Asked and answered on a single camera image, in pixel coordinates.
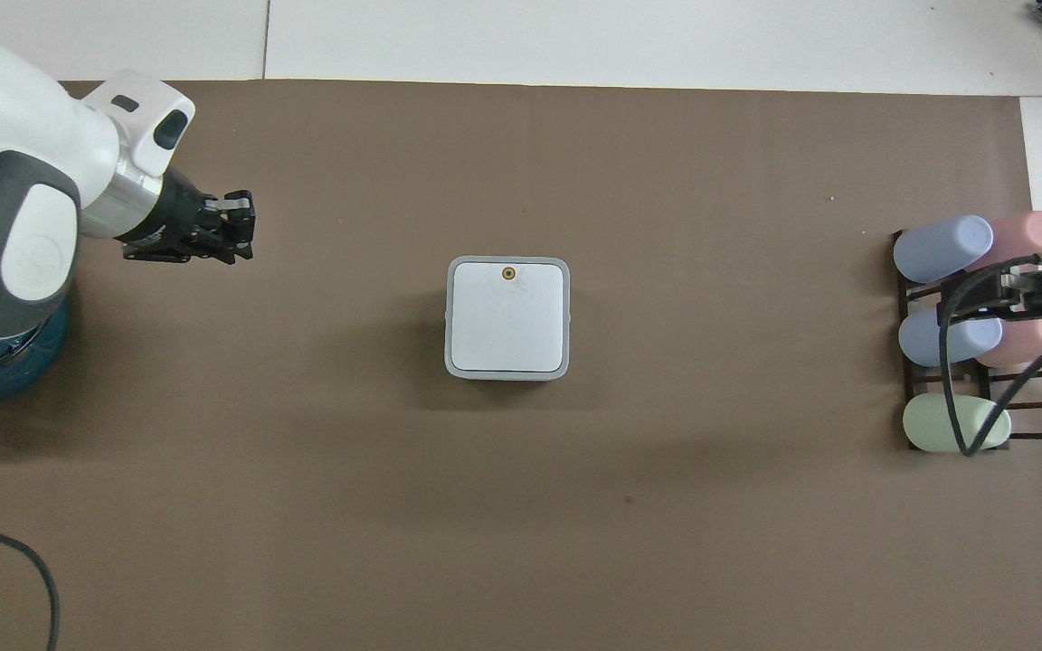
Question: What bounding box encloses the pink plastic cup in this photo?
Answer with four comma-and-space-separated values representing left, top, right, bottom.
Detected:
964, 210, 1042, 273
973, 316, 1042, 370

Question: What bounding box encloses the white square trash can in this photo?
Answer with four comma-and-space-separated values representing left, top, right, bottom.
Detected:
444, 256, 571, 382

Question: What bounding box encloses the green plastic cup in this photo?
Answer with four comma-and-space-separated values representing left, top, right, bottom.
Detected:
902, 392, 1013, 454

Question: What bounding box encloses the blue plastic cup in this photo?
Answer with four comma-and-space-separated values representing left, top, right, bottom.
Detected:
897, 307, 1004, 368
893, 214, 995, 284

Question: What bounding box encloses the dark wooden cup rack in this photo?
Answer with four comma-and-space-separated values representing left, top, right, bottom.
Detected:
891, 228, 1042, 452

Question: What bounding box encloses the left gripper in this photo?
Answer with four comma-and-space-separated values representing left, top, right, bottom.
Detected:
119, 169, 257, 267

